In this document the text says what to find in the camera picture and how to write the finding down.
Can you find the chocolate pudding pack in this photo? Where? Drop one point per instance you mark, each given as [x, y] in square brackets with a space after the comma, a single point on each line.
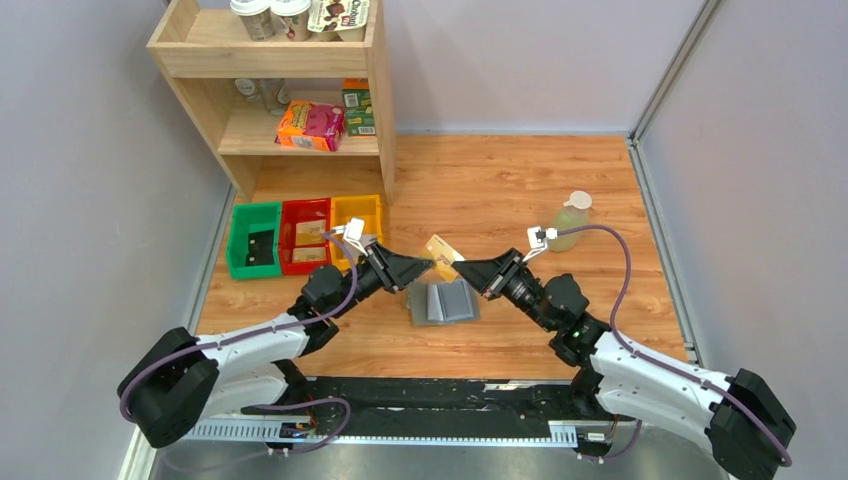
[345, 19]

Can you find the green plastic bin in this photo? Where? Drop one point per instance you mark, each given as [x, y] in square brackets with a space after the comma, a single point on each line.
[246, 219]

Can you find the green carton box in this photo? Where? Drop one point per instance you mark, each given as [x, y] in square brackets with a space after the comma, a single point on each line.
[359, 116]

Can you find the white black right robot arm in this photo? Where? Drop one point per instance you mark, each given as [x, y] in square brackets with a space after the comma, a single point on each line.
[669, 391]

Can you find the green liquid bottle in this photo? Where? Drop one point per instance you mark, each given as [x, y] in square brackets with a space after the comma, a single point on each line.
[575, 212]

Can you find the upper gold card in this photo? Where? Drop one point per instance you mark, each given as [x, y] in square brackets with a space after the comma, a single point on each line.
[309, 232]

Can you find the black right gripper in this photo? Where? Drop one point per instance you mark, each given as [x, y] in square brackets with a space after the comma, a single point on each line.
[492, 276]

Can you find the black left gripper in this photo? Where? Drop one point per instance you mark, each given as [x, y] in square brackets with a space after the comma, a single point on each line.
[393, 270]

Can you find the white lid paper cup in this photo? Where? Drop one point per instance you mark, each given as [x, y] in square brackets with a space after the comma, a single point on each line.
[256, 18]

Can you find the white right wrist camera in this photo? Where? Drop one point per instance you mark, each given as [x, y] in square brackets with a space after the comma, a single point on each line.
[538, 240]

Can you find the wooden shelf unit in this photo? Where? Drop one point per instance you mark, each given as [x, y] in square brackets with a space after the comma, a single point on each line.
[235, 90]

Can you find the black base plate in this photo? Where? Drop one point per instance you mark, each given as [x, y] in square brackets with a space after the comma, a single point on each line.
[443, 408]

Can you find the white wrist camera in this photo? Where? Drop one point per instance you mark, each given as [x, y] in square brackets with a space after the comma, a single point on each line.
[538, 240]
[350, 238]

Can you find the red plastic bin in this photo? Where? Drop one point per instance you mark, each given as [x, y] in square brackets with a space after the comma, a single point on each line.
[302, 246]

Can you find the yellow plastic bin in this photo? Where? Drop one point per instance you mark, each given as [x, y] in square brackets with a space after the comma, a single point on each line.
[367, 207]

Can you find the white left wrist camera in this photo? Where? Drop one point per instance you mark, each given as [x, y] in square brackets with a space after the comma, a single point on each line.
[350, 238]

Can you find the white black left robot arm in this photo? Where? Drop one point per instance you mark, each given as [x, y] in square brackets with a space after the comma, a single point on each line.
[183, 378]

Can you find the aluminium frame rail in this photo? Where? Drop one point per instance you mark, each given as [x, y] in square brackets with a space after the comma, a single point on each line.
[326, 409]

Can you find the lower gold card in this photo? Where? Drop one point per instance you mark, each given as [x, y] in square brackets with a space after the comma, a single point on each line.
[310, 254]

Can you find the orange pink snack box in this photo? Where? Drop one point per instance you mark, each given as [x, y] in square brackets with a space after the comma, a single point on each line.
[312, 125]

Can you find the black card in green bin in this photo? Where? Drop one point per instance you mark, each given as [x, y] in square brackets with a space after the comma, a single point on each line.
[260, 248]

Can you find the clear glass jar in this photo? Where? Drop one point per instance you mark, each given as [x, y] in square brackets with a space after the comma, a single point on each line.
[275, 95]

